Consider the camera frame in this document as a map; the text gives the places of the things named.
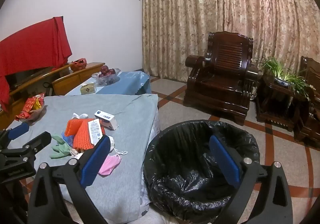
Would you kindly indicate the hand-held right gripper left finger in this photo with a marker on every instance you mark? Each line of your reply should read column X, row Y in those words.
column 96, row 161

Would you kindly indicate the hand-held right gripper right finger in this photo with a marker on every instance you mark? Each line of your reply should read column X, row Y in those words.
column 225, row 161

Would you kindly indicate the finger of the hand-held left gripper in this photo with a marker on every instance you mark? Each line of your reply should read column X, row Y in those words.
column 37, row 142
column 17, row 130

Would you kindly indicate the pink face mask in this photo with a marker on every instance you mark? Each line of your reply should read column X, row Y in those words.
column 110, row 164

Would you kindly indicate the green rubber glove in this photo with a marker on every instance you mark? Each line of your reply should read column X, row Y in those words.
column 58, row 151
column 57, row 138

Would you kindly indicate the orange knitted cloth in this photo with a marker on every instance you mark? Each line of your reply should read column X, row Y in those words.
column 72, row 127
column 83, row 138

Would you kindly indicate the blue plastic glove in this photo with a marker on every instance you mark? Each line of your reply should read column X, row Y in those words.
column 67, row 140

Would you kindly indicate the white printed packet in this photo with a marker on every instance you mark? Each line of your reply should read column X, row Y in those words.
column 95, row 130

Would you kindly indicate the white and blue box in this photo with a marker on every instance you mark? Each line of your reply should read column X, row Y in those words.
column 106, row 118

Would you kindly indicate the trash bin with black bag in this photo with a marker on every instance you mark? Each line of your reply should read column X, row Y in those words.
column 180, row 153

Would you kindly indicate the white tissue wad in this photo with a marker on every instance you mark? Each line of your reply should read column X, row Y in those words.
column 80, row 115

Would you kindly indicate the clear snack bowl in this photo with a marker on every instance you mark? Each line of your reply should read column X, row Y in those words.
column 40, row 113

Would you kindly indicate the yellow snack packet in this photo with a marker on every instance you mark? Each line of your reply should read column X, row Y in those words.
column 37, row 105

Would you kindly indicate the television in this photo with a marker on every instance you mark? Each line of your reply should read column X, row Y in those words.
column 27, row 76

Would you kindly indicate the grey-blue blanket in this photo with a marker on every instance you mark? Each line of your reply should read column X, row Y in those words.
column 135, row 118

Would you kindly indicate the dark wooden side table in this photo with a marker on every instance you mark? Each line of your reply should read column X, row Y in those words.
column 275, row 108

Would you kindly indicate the tissue box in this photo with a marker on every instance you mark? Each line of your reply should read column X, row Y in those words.
column 88, row 88

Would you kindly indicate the glass fruit bowl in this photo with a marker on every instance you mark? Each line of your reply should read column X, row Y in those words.
column 106, row 80

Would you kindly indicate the wooden cabinet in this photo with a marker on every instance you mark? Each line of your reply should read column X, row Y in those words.
column 82, row 73

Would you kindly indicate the red cloth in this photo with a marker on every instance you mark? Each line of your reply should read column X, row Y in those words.
column 32, row 46

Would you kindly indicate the blue tablecloth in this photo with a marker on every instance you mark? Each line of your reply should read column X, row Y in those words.
column 130, row 81

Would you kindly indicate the red bag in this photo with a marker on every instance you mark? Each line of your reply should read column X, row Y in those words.
column 78, row 64

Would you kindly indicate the red apple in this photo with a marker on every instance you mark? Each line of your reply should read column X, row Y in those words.
column 112, row 71
column 104, row 70

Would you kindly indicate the potted green plant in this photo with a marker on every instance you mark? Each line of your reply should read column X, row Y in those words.
column 277, row 68

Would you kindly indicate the patterned beige curtain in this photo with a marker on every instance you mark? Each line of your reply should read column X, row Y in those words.
column 200, row 13

